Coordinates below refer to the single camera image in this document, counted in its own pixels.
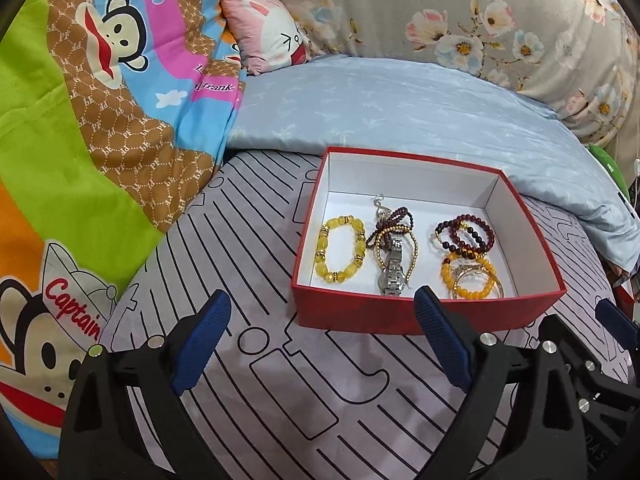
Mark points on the red jewelry box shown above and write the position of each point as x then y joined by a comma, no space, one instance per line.
433,190

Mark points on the pink cat cushion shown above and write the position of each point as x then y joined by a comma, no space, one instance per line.
267,35

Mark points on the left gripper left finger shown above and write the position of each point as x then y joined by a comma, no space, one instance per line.
193,340

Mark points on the cartoon monkey bedsheet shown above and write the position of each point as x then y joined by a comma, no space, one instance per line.
114,115

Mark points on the light blue pillow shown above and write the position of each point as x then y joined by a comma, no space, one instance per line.
427,109

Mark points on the green plastic object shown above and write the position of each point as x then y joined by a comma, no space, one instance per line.
610,166

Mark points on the thin gold bangle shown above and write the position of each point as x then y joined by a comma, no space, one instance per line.
474,282

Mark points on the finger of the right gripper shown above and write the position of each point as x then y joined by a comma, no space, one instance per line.
576,355
614,320

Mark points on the silver metal watch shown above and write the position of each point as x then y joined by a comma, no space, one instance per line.
392,280

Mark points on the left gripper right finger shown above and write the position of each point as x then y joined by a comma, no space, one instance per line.
454,341

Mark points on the grey floral quilt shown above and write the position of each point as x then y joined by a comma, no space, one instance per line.
580,57

